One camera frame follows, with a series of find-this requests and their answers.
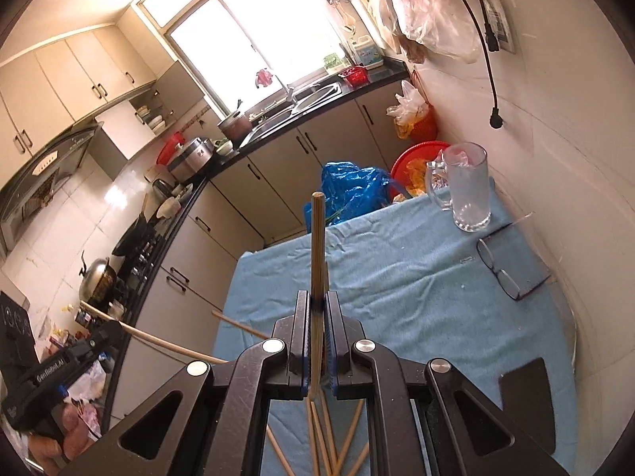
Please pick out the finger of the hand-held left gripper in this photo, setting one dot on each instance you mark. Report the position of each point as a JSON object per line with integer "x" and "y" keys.
{"x": 101, "y": 339}

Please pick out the silver rice cooker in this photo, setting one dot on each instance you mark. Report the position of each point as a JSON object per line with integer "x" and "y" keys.
{"x": 191, "y": 156}

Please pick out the hanging plastic bags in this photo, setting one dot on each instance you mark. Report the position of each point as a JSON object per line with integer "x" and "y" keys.
{"x": 421, "y": 5}

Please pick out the white blue detergent container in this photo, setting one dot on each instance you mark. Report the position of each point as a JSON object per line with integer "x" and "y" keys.
{"x": 367, "y": 52}

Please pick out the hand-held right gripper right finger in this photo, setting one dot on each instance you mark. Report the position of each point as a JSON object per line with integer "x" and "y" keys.
{"x": 331, "y": 362}

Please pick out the black countertop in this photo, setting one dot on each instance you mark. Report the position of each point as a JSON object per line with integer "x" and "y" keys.
{"x": 377, "y": 77}

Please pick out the range hood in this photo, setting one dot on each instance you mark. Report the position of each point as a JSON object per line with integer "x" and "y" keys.
{"x": 44, "y": 168}

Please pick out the dark framed eyeglasses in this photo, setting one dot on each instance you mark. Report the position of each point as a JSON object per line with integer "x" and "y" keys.
{"x": 487, "y": 254}

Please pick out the gas stove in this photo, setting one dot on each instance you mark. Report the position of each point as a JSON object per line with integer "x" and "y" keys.
{"x": 144, "y": 263}

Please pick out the beige lower cabinets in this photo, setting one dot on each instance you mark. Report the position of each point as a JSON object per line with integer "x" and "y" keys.
{"x": 278, "y": 158}

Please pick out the white bowl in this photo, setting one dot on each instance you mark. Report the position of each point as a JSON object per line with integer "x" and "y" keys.
{"x": 168, "y": 207}

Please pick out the blue plastic bag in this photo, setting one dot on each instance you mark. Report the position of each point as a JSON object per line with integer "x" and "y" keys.
{"x": 357, "y": 183}

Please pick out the steel faucet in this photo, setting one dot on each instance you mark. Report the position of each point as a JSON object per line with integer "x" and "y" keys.
{"x": 287, "y": 91}

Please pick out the black electric kettle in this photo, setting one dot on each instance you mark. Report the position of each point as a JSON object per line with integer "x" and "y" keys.
{"x": 161, "y": 188}

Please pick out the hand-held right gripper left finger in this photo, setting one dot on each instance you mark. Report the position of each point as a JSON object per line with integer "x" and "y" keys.
{"x": 303, "y": 347}

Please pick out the red basket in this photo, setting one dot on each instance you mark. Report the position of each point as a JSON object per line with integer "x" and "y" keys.
{"x": 354, "y": 77}

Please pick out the red bucket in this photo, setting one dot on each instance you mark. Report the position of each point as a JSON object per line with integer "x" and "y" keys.
{"x": 424, "y": 129}

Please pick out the blue tablecloth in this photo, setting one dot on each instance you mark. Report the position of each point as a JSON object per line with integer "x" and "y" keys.
{"x": 421, "y": 282}

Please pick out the clear glass mug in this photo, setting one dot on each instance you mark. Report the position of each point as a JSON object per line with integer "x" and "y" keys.
{"x": 469, "y": 193}

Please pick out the white wall power strip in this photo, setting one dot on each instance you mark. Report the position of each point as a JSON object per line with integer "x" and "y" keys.
{"x": 503, "y": 20}

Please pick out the person's left hand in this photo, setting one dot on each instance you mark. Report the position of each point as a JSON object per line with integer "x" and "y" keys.
{"x": 74, "y": 436}

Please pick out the green packet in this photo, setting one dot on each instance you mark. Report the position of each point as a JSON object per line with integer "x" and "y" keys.
{"x": 333, "y": 61}

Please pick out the kitchen window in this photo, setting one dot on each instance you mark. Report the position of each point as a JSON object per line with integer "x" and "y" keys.
{"x": 248, "y": 34}

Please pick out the red plastic basin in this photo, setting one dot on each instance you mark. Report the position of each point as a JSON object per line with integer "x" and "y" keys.
{"x": 411, "y": 156}

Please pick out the steel lidded pot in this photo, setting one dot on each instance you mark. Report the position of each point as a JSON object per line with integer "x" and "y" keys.
{"x": 96, "y": 277}

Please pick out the crumpled white plastic bag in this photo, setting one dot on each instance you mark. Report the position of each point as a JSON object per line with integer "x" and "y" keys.
{"x": 87, "y": 382}

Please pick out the black wok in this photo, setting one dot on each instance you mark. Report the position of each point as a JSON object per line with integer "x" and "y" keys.
{"x": 131, "y": 240}

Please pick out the beige cabinets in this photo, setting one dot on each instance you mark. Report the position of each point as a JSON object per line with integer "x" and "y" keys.
{"x": 74, "y": 74}
{"x": 278, "y": 158}

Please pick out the red cloth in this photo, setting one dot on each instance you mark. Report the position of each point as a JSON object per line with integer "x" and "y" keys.
{"x": 264, "y": 78}

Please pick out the small bowl with greens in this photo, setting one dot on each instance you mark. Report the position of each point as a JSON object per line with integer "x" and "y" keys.
{"x": 223, "y": 147}

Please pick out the steel sink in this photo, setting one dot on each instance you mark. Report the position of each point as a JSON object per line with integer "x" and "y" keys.
{"x": 312, "y": 95}

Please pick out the wooden chopstick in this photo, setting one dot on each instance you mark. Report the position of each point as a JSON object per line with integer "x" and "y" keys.
{"x": 317, "y": 248}
{"x": 158, "y": 344}

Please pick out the group of seasoning bottles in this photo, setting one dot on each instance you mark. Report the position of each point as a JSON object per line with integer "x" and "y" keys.
{"x": 82, "y": 316}

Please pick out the stacked dishes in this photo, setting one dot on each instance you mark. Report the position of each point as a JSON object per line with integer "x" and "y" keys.
{"x": 151, "y": 120}

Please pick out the beige upper cabinets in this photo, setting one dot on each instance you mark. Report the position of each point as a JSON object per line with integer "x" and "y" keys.
{"x": 74, "y": 74}

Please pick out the brown cooking pot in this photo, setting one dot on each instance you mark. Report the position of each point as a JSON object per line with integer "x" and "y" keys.
{"x": 237, "y": 126}

